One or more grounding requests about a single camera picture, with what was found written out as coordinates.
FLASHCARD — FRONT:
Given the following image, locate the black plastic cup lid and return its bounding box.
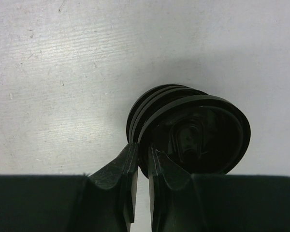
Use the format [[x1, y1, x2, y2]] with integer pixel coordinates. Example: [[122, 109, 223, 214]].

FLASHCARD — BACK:
[[134, 95, 251, 177]]

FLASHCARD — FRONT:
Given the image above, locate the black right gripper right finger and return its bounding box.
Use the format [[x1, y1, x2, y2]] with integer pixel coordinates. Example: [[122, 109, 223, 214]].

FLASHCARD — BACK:
[[148, 144, 193, 232]]

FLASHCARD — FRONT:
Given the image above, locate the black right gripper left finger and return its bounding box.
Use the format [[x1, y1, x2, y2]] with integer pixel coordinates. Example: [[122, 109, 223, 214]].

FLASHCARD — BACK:
[[88, 143, 138, 232]]

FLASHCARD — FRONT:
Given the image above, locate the stack of black lids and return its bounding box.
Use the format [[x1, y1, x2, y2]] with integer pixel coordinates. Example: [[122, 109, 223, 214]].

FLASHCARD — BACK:
[[126, 84, 206, 143]]

